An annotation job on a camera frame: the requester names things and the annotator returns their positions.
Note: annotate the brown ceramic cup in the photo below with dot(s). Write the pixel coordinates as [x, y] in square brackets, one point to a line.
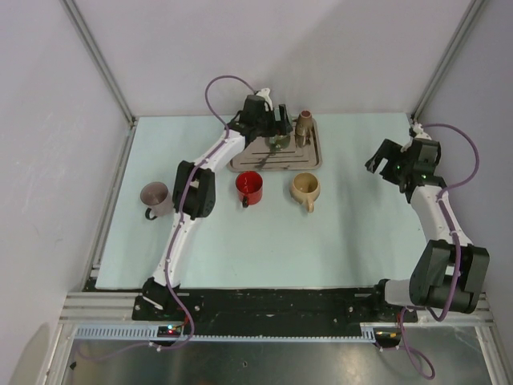
[304, 126]

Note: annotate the mauve ceramic cup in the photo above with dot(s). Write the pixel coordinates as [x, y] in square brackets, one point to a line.
[156, 197]

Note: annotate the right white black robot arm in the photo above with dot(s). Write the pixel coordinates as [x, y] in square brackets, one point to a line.
[450, 272]

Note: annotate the red ceramic mug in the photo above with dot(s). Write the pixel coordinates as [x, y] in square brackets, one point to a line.
[249, 186]

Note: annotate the metal serving tray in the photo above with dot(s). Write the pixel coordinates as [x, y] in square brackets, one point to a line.
[258, 156]

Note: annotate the right aluminium frame post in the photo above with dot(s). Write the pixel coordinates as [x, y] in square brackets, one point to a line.
[455, 45]

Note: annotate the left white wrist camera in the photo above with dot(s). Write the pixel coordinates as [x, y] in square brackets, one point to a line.
[265, 94]

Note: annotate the left aluminium frame post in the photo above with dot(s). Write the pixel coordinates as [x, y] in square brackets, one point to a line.
[92, 47]

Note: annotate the grey slotted cable duct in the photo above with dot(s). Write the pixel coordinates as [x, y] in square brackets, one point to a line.
[159, 333]

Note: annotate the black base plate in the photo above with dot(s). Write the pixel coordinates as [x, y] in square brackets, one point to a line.
[275, 312]

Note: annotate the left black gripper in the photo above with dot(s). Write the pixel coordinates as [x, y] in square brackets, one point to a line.
[272, 131]

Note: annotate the aluminium frame post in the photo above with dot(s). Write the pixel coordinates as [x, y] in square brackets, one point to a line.
[92, 47]
[455, 45]

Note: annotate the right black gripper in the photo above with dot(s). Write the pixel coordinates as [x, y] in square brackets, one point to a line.
[390, 151]

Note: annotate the green ceramic mug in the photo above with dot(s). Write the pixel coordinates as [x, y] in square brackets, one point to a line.
[278, 143]

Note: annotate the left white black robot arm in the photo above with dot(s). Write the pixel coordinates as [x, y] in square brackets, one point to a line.
[194, 190]

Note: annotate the beige ceramic mug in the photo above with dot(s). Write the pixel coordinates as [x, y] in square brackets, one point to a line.
[305, 188]

